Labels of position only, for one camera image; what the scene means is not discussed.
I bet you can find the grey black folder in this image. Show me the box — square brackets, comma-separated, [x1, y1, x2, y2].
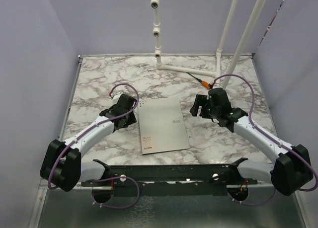
[138, 97, 190, 155]

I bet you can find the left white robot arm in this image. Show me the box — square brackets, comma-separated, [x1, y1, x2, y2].
[40, 94, 138, 192]

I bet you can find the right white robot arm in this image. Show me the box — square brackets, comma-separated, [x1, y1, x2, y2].
[190, 88, 315, 196]

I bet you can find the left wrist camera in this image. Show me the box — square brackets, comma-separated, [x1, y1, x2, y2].
[110, 91, 123, 104]

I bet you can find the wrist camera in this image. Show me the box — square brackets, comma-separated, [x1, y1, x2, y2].
[208, 81, 222, 89]
[110, 91, 123, 104]

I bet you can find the orange handled screwdriver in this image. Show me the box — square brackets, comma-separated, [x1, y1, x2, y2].
[187, 73, 214, 89]

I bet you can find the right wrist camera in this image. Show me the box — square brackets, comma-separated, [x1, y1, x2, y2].
[208, 81, 222, 89]

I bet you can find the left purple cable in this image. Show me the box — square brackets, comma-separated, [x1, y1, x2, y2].
[47, 82, 141, 209]

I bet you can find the black mounting rail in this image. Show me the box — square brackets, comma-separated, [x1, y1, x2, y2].
[81, 163, 257, 197]

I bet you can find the white pvc pipe frame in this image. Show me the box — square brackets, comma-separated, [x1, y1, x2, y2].
[151, 0, 266, 77]

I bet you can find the aluminium frame rail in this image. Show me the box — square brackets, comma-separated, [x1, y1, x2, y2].
[30, 182, 305, 228]

